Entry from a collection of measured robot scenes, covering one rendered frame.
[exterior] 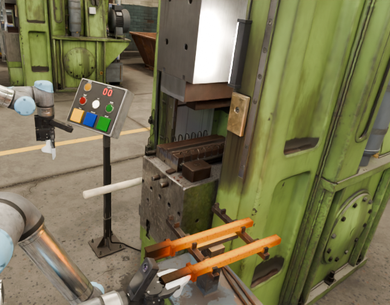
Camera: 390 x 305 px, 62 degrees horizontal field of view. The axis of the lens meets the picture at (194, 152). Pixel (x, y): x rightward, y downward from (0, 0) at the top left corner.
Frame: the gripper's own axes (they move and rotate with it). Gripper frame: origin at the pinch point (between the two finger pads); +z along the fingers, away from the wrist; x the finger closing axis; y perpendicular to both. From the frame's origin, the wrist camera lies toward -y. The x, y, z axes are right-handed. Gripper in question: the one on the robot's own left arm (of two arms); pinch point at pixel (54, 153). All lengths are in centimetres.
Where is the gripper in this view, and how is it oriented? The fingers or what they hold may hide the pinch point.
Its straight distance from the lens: 174.4
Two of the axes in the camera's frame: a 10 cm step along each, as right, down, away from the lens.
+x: 4.2, 4.2, -8.1
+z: -1.1, 9.1, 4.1
